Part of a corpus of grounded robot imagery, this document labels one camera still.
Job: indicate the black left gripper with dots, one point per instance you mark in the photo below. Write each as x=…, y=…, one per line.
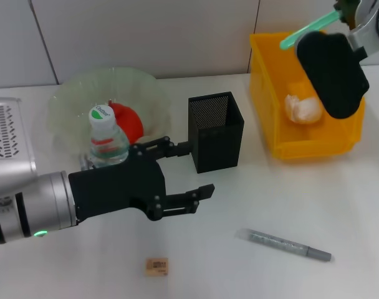
x=114, y=187

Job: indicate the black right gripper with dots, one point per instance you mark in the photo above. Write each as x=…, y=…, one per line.
x=348, y=9

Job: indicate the mint green pen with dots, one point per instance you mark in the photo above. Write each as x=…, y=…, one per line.
x=308, y=28

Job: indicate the red-orange toy orange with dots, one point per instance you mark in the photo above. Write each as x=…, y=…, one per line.
x=130, y=121

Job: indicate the clear green-label water bottle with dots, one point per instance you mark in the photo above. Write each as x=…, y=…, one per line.
x=107, y=143

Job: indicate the small tan eraser block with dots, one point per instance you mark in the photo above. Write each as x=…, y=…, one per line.
x=156, y=267

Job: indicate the white paper ball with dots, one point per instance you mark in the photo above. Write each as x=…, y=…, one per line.
x=301, y=110

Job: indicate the black mesh pen holder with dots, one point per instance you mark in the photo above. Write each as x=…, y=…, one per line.
x=214, y=146

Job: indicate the grey marker pen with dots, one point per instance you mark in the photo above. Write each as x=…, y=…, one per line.
x=286, y=244

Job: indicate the pale green glass fruit plate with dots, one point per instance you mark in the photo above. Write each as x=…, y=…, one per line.
x=77, y=93

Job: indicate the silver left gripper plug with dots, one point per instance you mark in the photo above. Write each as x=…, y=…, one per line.
x=85, y=162

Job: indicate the yellow plastic bin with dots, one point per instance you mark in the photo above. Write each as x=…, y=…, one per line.
x=267, y=93

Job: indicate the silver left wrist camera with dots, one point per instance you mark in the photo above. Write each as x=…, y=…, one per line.
x=8, y=146

